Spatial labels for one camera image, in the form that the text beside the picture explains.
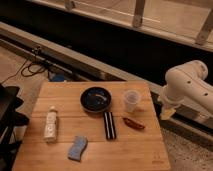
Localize blue sponge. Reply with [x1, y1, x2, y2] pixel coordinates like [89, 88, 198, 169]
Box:
[68, 136, 88, 162]

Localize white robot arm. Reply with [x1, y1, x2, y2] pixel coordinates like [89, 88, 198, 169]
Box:
[158, 60, 213, 120]

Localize blue object on floor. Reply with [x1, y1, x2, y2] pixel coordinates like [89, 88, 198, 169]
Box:
[50, 74, 65, 82]

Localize black cable on floor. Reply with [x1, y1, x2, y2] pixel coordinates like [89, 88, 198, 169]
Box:
[0, 46, 54, 85]

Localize dark blue ceramic bowl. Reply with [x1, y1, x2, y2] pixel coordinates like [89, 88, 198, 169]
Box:
[80, 87, 112, 113]

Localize translucent plastic cup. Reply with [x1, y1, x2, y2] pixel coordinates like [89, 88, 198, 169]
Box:
[123, 90, 141, 113]

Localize white tube bottle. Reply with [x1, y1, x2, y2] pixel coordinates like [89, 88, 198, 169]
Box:
[44, 106, 58, 142]

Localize black chair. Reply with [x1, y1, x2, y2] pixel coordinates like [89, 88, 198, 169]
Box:
[0, 83, 29, 171]

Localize red chili pepper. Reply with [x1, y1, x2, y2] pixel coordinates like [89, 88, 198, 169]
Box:
[123, 117, 145, 130]

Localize metal rail beam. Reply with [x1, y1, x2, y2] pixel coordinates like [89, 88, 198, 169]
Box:
[0, 22, 213, 143]

